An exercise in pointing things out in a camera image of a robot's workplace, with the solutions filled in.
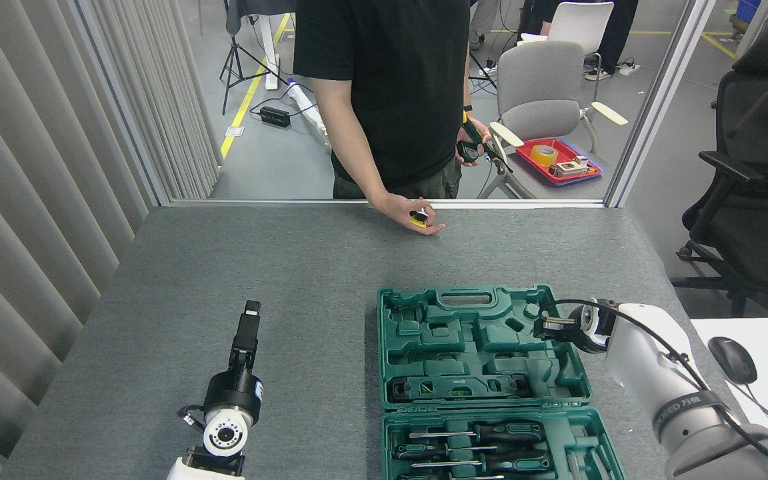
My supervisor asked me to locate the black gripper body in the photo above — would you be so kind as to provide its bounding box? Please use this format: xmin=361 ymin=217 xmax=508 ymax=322
xmin=203 ymin=368 xmax=265 ymax=426
xmin=567 ymin=303 xmax=603 ymax=353

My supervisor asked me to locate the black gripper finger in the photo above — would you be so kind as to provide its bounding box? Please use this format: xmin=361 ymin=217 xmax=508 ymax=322
xmin=227 ymin=300 xmax=262 ymax=374

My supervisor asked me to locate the green plastic tool case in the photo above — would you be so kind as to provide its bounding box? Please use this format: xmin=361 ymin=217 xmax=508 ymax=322
xmin=376 ymin=285 xmax=627 ymax=480

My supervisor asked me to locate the green yellow screwdriver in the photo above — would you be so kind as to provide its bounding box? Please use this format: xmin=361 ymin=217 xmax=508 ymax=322
xmin=463 ymin=110 xmax=515 ymax=174

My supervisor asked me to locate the person's right hand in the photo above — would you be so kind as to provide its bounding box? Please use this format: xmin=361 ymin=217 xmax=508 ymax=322
xmin=384 ymin=192 xmax=446 ymax=235

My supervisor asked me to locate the person's left hand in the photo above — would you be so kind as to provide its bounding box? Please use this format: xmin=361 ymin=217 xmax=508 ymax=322
xmin=456 ymin=119 xmax=495 ymax=165

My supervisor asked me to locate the black green screwdriver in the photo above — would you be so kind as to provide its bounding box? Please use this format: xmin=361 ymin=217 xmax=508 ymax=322
xmin=411 ymin=448 xmax=553 ymax=474
xmin=409 ymin=421 xmax=546 ymax=444

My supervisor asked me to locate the red tray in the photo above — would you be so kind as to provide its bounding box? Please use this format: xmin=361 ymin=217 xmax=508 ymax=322
xmin=516 ymin=139 xmax=603 ymax=187

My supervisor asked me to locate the black computer mouse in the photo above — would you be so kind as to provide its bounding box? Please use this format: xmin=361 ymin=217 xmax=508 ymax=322
xmin=707 ymin=337 xmax=758 ymax=385

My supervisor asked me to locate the small white box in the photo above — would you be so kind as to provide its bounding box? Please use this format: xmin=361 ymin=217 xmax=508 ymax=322
xmin=549 ymin=157 xmax=590 ymax=178

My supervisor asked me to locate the thin green screwdriver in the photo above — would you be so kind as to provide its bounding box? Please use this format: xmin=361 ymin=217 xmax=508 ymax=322
xmin=397 ymin=472 xmax=491 ymax=480

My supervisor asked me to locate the black office chair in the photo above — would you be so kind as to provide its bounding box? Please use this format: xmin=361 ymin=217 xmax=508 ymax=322
xmin=674 ymin=19 xmax=768 ymax=317

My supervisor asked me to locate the grey chair with cream armrests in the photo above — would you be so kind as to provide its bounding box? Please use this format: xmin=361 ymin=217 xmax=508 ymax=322
xmin=477 ymin=41 xmax=628 ymax=199

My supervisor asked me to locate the black tripod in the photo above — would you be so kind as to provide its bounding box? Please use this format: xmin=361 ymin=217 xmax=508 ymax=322
xmin=219 ymin=0 xmax=289 ymax=115

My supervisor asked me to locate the person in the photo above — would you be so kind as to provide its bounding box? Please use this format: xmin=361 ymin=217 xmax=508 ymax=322
xmin=293 ymin=0 xmax=475 ymax=201
xmin=521 ymin=0 xmax=639 ymax=81
xmin=471 ymin=0 xmax=501 ymax=49

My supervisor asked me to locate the white chair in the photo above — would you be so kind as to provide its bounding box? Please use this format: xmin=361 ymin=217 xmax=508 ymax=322
xmin=517 ymin=1 xmax=615 ymax=81

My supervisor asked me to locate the blue bin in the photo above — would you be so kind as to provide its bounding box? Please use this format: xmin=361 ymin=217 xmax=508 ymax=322
xmin=731 ymin=0 xmax=761 ymax=34

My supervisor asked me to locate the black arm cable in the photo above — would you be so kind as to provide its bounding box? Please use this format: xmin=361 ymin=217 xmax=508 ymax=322
xmin=535 ymin=299 xmax=768 ymax=480
xmin=177 ymin=403 xmax=209 ymax=431

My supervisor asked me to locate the silver frame post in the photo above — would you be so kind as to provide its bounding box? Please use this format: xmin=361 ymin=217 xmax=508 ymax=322
xmin=605 ymin=0 xmax=718 ymax=207

